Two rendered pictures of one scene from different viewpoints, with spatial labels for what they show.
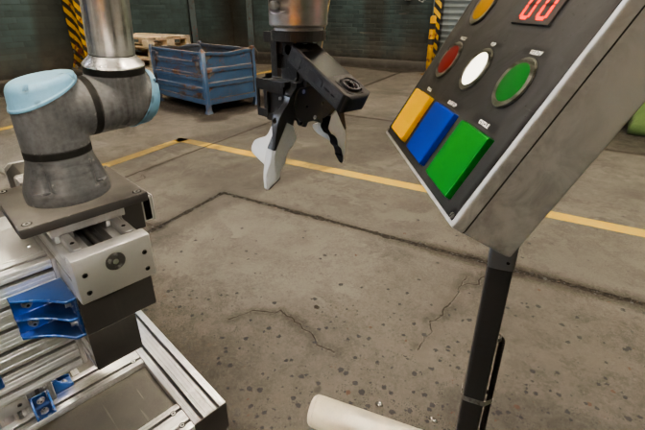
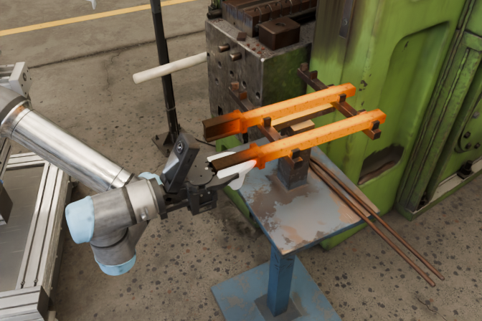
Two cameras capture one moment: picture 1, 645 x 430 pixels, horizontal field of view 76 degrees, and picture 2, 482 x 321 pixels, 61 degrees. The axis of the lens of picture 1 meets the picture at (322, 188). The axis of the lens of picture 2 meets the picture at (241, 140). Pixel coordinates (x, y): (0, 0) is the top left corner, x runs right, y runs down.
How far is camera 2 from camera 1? 137 cm
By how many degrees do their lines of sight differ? 49
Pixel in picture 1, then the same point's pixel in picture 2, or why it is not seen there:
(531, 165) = not seen: outside the picture
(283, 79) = not seen: outside the picture
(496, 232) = not seen: outside the picture
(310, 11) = not seen: outside the picture
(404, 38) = not seen: outside the picture
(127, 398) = (16, 180)
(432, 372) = (126, 104)
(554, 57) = not seen: outside the picture
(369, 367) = (98, 120)
